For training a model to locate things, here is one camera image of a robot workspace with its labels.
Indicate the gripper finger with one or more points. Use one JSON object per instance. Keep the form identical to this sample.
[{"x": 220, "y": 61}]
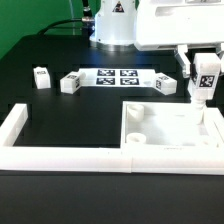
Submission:
[{"x": 181, "y": 56}]

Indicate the white marker sheet with tags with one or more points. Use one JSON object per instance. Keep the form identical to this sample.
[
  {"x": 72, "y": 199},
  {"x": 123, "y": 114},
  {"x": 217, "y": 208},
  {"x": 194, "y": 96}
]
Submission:
[{"x": 105, "y": 77}]

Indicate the white U-shaped fence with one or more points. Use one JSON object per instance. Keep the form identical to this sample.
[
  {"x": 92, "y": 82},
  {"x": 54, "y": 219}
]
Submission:
[{"x": 133, "y": 159}]

